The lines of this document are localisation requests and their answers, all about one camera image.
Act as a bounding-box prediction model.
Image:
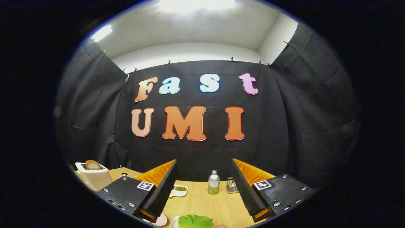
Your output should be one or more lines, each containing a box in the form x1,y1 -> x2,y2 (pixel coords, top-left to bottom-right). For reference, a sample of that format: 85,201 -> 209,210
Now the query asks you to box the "pink plate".
151,212 -> 168,227

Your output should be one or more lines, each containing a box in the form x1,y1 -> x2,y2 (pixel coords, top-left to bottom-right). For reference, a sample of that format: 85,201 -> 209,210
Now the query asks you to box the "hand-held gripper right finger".
230,158 -> 317,223

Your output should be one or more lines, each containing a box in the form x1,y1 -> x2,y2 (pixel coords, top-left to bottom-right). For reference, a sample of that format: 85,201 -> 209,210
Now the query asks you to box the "white divided dish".
169,185 -> 189,198

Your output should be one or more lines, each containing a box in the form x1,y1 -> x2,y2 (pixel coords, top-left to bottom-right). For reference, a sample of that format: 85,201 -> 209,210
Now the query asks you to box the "ceiling light panel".
91,25 -> 113,42
158,0 -> 236,11

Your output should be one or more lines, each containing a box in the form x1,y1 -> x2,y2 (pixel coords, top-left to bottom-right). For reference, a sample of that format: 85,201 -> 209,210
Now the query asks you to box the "black backdrop cloth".
55,22 -> 361,190

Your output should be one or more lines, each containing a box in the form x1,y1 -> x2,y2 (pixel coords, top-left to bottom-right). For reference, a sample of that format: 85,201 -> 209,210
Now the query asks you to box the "metal wire cutlery holder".
226,177 -> 239,194

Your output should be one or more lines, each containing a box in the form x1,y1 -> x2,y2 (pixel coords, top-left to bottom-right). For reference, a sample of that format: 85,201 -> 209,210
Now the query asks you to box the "row of small cloth clips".
101,40 -> 291,75

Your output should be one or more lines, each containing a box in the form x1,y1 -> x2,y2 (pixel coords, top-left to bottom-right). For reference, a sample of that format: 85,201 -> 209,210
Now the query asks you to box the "silver bottle with green label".
208,170 -> 220,195

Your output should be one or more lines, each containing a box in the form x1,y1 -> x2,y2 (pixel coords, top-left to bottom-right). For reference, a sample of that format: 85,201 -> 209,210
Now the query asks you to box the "green lettuce leaf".
177,214 -> 214,228

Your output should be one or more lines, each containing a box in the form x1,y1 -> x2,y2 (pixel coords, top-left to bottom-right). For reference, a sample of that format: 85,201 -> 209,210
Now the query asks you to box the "white toaster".
75,161 -> 113,191

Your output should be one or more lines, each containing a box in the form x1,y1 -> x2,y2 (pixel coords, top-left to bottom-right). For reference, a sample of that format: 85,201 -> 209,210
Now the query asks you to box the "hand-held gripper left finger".
96,159 -> 178,223

